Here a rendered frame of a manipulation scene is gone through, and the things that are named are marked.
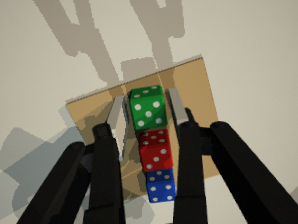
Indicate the tan flat mat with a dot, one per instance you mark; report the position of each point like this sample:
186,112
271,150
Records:
192,82

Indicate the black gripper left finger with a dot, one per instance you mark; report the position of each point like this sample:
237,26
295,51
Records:
60,196

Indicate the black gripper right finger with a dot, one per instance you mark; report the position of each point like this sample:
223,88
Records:
259,195

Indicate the green die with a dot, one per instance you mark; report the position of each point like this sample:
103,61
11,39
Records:
147,107

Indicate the red die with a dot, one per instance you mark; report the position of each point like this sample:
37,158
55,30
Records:
155,150

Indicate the blue die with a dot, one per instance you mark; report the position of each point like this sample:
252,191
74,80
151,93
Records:
160,185

